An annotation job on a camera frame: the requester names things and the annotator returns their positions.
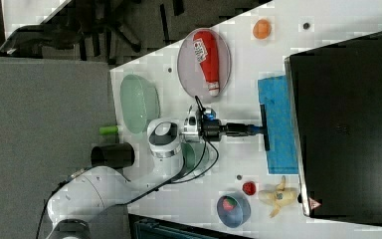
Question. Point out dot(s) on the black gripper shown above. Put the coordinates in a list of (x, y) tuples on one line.
[(213, 130)]

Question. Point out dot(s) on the black toaster oven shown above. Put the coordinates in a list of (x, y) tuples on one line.
[(325, 125)]

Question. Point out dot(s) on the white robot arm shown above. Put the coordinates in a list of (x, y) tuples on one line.
[(90, 191)]

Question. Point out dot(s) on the small red toy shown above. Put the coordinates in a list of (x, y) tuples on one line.
[(249, 188)]

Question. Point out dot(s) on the green translucent mug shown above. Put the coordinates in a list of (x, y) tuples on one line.
[(197, 156)]

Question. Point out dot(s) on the peeled banana toy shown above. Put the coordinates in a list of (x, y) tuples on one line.
[(278, 198)]

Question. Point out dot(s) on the red strawberry toy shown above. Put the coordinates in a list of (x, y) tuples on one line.
[(228, 203)]

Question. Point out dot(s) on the pink oval plate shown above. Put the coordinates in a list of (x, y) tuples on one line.
[(191, 75)]

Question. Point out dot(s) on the blue bowl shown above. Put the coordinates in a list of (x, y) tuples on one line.
[(239, 215)]

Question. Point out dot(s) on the red ketchup bottle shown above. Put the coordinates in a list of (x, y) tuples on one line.
[(206, 53)]

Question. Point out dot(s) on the green perforated colander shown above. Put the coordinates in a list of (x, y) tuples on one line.
[(139, 103)]

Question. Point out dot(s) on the black cylinder cup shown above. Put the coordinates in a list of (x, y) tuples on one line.
[(117, 155)]

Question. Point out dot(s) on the green cylinder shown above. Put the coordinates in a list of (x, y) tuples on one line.
[(108, 130)]

